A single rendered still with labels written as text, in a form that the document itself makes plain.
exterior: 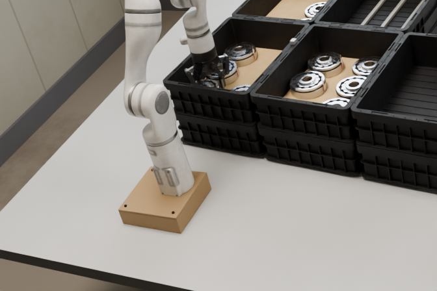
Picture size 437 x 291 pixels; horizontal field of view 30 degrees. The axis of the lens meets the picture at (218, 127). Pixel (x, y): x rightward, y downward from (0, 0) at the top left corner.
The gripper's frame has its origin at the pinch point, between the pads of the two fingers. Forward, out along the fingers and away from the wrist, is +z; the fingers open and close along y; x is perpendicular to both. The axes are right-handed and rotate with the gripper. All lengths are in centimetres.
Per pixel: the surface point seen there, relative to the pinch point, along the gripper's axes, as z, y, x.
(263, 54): 2.1, 21.4, 11.1
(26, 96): 67, -55, 168
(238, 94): -7.7, 1.8, -21.0
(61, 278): 85, -67, 48
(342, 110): -8, 21, -46
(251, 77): 2.1, 12.7, 0.7
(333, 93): 2.1, 28.1, -23.6
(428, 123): -8, 34, -64
